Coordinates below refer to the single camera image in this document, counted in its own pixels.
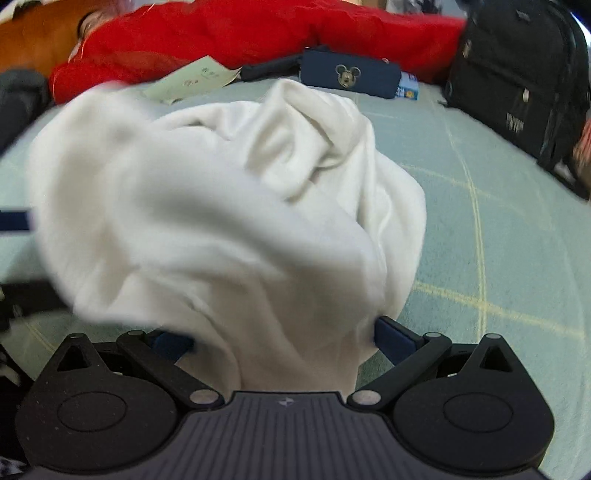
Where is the white printed sweatshirt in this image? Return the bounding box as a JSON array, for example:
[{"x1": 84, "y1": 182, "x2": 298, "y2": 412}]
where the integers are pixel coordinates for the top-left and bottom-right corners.
[{"x1": 27, "y1": 79, "x2": 427, "y2": 395}]

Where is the navy Mickey pencil case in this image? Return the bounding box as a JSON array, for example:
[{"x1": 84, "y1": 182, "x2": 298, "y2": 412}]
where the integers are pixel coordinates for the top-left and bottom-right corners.
[{"x1": 300, "y1": 49, "x2": 402, "y2": 99}]

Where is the blue white small box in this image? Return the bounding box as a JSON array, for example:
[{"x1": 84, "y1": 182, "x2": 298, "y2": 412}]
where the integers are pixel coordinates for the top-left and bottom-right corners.
[{"x1": 396, "y1": 72, "x2": 420, "y2": 101}]

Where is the orange wooden headboard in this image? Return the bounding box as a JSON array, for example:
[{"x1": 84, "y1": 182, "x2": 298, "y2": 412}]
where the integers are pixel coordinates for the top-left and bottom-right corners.
[{"x1": 0, "y1": 0, "x2": 130, "y2": 77}]

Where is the black backpack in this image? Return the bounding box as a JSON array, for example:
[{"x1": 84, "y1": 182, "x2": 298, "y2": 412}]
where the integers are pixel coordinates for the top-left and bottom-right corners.
[{"x1": 444, "y1": 1, "x2": 590, "y2": 199}]

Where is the dark grey garment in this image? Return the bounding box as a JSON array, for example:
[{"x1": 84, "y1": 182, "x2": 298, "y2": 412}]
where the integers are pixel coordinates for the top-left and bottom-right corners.
[{"x1": 0, "y1": 69, "x2": 53, "y2": 154}]

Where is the pale green paper sheet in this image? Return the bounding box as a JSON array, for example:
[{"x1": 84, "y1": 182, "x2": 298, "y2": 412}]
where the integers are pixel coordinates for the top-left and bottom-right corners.
[{"x1": 143, "y1": 56, "x2": 242, "y2": 105}]

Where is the red blanket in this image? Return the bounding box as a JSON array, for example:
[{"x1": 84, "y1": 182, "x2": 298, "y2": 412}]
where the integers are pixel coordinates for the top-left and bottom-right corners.
[{"x1": 49, "y1": 1, "x2": 466, "y2": 104}]

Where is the black long pouch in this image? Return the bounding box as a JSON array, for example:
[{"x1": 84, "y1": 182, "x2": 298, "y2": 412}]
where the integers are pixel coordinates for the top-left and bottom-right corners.
[{"x1": 238, "y1": 45, "x2": 331, "y2": 82}]

